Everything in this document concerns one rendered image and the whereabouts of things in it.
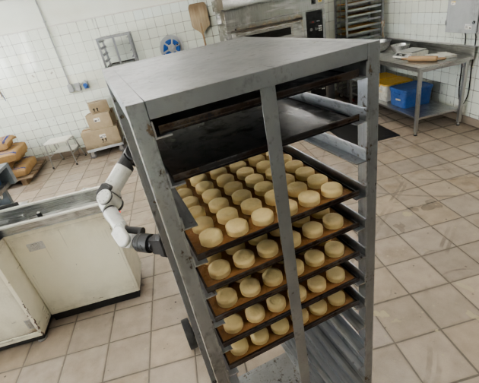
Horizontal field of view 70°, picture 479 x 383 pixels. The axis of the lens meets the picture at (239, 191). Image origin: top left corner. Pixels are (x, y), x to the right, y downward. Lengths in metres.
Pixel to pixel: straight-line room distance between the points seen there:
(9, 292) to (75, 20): 4.71
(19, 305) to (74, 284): 0.36
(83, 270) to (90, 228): 0.37
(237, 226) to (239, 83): 0.30
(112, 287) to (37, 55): 4.69
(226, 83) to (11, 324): 2.65
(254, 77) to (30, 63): 6.31
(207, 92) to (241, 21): 4.95
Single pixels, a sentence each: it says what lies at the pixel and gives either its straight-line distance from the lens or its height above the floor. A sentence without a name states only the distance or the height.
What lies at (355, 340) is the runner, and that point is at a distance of 1.22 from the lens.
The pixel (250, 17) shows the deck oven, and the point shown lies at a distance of 5.53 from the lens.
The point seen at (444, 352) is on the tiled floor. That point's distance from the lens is 2.46.
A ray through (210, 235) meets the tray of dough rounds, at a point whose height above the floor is 1.51.
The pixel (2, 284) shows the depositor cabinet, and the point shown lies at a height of 0.60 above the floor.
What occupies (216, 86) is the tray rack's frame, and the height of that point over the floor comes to 1.81.
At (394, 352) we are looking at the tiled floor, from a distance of 2.39.
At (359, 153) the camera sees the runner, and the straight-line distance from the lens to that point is 0.81.
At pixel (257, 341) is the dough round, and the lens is 0.98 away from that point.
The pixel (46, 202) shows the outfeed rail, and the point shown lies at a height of 0.88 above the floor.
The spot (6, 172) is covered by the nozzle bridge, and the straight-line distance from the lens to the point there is 3.11.
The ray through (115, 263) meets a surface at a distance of 2.77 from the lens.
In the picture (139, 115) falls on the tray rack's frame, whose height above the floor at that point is 1.80.
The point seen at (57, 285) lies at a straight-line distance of 2.95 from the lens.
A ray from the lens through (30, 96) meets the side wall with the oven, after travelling 6.93.
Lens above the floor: 1.92
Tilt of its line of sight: 29 degrees down
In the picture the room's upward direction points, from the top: 11 degrees counter-clockwise
